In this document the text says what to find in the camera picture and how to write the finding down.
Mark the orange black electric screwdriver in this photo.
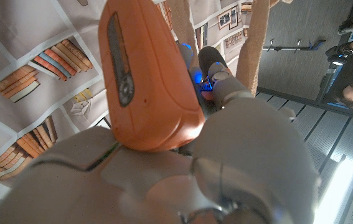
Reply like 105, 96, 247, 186
98, 0, 232, 153

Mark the printed bookshelf backdrop cloth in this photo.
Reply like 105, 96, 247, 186
0, 0, 258, 200

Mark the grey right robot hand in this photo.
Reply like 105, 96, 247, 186
0, 42, 320, 224

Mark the black glove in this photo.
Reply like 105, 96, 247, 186
337, 14, 353, 35
324, 42, 353, 65

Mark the black stand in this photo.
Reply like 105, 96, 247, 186
262, 39, 327, 53

